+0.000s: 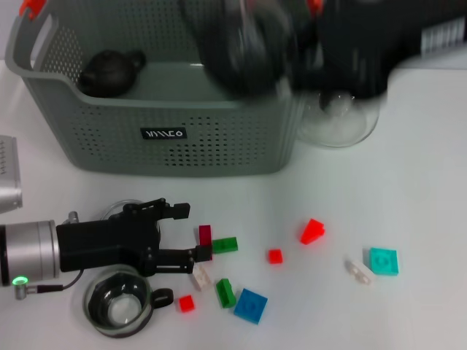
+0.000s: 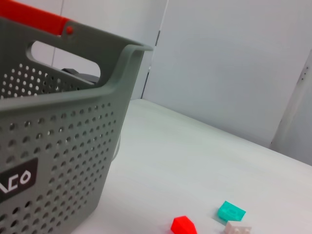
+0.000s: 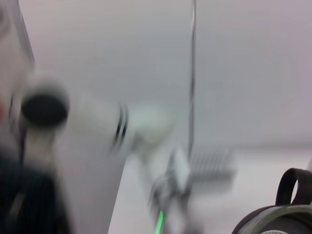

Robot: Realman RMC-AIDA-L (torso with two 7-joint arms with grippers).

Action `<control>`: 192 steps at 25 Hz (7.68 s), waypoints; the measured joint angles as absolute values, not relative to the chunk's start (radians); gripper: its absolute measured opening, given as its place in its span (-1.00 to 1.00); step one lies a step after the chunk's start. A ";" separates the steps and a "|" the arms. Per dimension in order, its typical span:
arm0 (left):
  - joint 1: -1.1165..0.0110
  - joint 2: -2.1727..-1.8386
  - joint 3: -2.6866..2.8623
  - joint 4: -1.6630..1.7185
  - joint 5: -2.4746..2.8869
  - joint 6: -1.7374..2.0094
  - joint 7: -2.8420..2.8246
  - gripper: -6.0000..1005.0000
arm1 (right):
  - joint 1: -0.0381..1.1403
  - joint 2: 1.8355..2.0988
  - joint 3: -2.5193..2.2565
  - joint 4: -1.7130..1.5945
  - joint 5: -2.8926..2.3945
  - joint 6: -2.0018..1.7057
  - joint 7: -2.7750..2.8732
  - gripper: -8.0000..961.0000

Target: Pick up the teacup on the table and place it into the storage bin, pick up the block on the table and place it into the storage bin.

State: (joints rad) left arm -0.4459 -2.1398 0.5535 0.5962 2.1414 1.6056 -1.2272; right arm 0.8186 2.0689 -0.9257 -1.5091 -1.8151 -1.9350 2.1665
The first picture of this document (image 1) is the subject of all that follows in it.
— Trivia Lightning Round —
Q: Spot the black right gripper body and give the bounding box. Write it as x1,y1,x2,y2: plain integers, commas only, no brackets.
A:
287,0,467,100

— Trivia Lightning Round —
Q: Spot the blue square toy brick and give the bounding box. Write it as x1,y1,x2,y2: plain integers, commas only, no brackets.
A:
233,287,269,325

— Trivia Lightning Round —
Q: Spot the red sloped toy brick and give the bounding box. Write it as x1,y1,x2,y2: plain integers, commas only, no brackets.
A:
299,217,326,245

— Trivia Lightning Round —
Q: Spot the glass teacup black sleeve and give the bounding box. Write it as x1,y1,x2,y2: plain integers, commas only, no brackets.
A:
178,0,296,105
100,199,143,222
82,269,174,338

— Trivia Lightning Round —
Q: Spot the dark red long brick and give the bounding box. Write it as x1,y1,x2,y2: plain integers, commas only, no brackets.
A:
198,225,214,262

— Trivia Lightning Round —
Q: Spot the grey-green perforated storage bin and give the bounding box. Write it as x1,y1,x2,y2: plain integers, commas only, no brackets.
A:
5,0,314,179

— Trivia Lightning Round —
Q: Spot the green toy brick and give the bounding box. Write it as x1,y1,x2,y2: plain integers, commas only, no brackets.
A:
212,236,239,254
215,278,237,309

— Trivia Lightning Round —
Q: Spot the dark clay teapot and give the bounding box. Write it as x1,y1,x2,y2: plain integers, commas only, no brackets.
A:
77,50,147,98

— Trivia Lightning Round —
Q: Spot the white toy brick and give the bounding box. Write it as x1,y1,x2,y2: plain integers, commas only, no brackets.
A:
344,257,374,285
188,264,213,292

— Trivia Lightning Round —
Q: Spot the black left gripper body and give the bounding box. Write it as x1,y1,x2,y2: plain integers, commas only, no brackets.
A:
55,203,164,277

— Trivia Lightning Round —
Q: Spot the glass teapot black lid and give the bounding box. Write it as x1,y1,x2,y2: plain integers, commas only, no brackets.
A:
297,90,380,149

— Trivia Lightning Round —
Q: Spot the teal square flat brick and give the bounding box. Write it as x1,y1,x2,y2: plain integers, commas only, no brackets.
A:
368,246,399,276

